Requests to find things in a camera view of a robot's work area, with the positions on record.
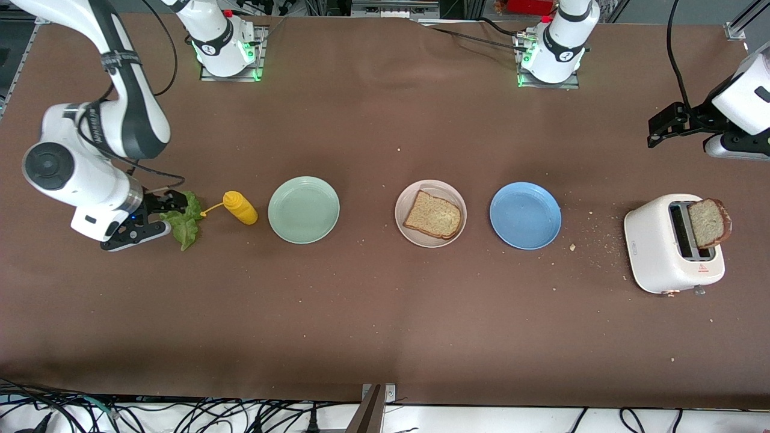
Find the green lettuce leaf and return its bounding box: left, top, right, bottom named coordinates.
left=159, top=191, right=204, bottom=252

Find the yellow squeeze bottle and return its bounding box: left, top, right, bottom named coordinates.
left=200, top=191, right=259, bottom=226

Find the brown bread slice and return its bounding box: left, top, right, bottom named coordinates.
left=687, top=198, right=733, bottom=250
left=402, top=189, right=463, bottom=240

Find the green round plate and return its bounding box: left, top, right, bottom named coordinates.
left=268, top=176, right=341, bottom=245

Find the blue round plate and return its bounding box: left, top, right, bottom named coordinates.
left=489, top=182, right=562, bottom=250

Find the beige round plate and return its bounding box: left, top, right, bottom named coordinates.
left=395, top=179, right=468, bottom=248

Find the white two-slot toaster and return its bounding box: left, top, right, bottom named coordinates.
left=623, top=192, right=726, bottom=296

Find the red box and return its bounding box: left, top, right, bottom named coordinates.
left=507, top=0, right=555, bottom=16

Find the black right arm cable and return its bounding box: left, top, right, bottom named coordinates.
left=90, top=78, right=186, bottom=193
left=140, top=0, right=179, bottom=97

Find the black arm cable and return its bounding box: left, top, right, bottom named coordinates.
left=666, top=0, right=692, bottom=112
left=90, top=78, right=186, bottom=193
left=140, top=0, right=179, bottom=97

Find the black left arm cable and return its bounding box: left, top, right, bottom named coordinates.
left=666, top=0, right=692, bottom=112

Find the aluminium frame profile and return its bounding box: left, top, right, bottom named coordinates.
left=725, top=0, right=770, bottom=41

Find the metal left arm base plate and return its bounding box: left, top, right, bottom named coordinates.
left=516, top=30, right=581, bottom=90

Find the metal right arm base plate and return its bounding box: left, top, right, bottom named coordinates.
left=200, top=25, right=266, bottom=82

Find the black table cable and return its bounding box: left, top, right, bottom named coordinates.
left=478, top=17, right=530, bottom=37
left=430, top=27, right=524, bottom=50

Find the metal table bracket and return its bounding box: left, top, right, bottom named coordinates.
left=344, top=383, right=398, bottom=433

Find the grey metal rail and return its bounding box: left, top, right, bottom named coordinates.
left=351, top=0, right=442, bottom=19

